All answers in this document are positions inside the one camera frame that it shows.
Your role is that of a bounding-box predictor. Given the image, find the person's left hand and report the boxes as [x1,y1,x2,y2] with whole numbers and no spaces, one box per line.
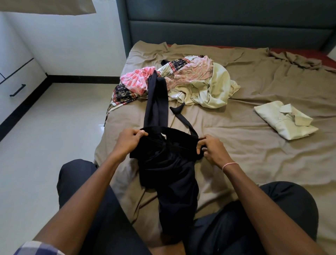
[112,128,149,162]

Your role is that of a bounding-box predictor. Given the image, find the beige curtain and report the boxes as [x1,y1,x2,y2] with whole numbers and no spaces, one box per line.
[0,0,97,16]

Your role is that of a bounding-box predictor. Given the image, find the person's left forearm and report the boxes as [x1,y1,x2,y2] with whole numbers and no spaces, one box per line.
[33,152,128,255]

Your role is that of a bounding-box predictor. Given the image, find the brown bedsheet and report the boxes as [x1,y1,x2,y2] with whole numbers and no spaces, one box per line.
[94,40,336,255]

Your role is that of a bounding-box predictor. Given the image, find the crumpled cream garment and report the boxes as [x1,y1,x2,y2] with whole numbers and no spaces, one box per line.
[158,55,241,109]

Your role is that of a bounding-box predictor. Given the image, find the white drawer cabinet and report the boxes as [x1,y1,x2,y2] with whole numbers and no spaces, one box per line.
[0,12,48,126]

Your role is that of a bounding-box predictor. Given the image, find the folded cream shirt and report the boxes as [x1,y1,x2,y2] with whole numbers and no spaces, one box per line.
[254,101,319,141]

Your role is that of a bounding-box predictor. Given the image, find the black drawer handle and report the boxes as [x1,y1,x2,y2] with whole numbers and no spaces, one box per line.
[10,84,26,97]

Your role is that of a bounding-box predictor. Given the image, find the person's right forearm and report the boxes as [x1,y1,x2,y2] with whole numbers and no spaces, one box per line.
[222,163,329,255]

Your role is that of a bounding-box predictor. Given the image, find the black garment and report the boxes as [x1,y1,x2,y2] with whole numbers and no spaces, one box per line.
[129,70,205,238]

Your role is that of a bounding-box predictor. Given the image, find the red mattress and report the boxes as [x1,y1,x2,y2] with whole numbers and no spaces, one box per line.
[168,44,336,70]

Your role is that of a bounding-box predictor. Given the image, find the person's dark trousers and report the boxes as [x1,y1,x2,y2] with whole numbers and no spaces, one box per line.
[56,159,320,255]

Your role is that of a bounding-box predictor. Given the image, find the black baseboard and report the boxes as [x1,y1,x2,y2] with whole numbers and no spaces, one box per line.
[0,75,121,142]

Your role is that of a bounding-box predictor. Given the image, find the pink white patterned garment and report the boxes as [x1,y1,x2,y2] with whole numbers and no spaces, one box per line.
[120,66,157,95]

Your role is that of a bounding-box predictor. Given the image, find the teal padded headboard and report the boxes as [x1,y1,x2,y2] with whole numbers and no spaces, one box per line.
[116,0,336,59]

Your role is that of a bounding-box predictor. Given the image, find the black gold patterned cloth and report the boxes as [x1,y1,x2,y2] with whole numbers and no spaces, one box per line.
[104,58,191,126]

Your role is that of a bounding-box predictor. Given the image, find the plaid shirt sleeve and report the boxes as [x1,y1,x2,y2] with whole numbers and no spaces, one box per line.
[13,240,66,255]

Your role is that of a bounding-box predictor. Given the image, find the person's right hand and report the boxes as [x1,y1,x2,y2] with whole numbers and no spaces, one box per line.
[196,134,238,169]

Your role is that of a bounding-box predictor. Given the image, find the pale pink satin garment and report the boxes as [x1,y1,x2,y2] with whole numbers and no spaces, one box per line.
[172,56,214,88]

